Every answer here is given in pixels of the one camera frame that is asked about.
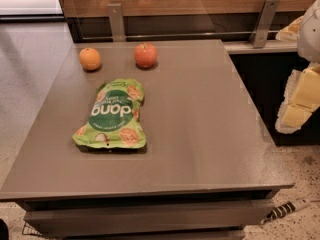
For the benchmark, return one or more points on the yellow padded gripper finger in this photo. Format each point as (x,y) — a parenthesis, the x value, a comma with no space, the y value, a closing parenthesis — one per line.
(290,32)
(301,100)

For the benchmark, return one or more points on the orange fruit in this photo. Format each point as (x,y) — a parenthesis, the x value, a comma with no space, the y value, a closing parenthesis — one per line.
(89,59)

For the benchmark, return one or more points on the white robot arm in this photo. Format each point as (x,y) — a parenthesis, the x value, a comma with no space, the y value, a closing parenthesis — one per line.
(308,39)

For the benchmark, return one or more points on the red apple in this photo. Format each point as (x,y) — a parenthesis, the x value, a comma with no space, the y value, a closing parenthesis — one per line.
(145,55)

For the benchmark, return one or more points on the green dang chips bag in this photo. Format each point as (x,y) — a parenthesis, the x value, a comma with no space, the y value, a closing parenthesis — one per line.
(114,119)

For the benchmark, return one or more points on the right metal bracket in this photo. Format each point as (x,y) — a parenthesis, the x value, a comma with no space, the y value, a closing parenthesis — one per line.
(259,36)

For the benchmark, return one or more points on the metal bracket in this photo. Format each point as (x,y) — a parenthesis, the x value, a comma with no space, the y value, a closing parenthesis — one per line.
(259,36)
(116,22)

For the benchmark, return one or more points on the left metal bracket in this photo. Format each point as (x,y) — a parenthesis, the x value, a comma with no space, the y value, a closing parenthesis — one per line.
(116,22)

